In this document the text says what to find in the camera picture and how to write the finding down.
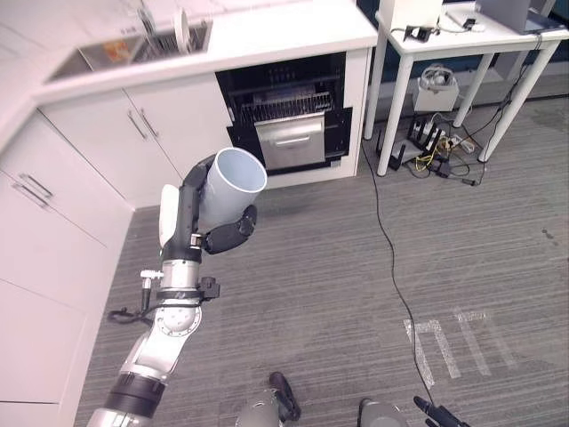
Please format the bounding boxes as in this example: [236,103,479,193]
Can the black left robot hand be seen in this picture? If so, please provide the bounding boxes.
[158,152,260,262]

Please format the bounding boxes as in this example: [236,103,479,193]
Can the light blue plastic cup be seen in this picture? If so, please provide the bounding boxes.
[197,148,268,229]

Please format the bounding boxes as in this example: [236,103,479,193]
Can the stainless steel dishwasher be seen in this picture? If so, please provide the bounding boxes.
[214,51,354,175]

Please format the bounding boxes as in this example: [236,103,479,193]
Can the white kitchen cabinet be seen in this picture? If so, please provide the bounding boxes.
[0,0,379,427]

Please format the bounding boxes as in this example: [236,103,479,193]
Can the stainless steel sink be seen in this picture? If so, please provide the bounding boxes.
[46,20,212,83]

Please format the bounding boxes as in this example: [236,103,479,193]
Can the white plate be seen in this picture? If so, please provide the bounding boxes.
[172,8,191,54]

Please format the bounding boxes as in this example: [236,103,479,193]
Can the silver robot left leg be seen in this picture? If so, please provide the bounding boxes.
[235,371,302,427]

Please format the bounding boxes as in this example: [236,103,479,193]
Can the silver robot leg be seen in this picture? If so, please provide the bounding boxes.
[357,397,408,427]
[235,371,302,427]

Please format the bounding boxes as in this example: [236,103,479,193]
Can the black router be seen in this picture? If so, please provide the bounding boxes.
[375,128,423,172]

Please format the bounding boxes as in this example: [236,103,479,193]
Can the black charger dock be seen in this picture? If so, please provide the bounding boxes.
[407,118,451,153]

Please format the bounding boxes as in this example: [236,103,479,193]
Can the silver robot right leg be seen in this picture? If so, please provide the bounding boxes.
[357,397,408,427]

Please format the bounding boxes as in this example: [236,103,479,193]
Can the white power strip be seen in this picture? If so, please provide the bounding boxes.
[439,134,477,151]

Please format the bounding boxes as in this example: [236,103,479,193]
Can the black power adapter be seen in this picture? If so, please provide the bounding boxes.
[403,25,433,43]

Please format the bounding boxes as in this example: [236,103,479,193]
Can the white cardboard box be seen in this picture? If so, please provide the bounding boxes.
[378,0,445,30]

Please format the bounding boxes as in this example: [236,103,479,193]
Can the white table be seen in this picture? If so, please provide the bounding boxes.
[363,0,569,177]

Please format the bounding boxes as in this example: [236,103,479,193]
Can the grey laptop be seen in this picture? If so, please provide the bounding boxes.
[473,0,557,36]

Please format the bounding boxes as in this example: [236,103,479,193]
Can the silver cabinet handle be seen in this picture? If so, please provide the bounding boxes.
[19,173,55,199]
[139,107,160,139]
[126,109,148,142]
[11,181,49,210]

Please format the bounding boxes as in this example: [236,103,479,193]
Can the wire dishwasher rack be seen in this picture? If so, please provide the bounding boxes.
[239,91,333,122]

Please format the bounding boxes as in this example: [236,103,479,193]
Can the long black floor cable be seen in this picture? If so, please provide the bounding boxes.
[360,133,439,404]

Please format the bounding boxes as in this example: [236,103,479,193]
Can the yellow cable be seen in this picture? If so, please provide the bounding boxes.
[413,135,451,175]

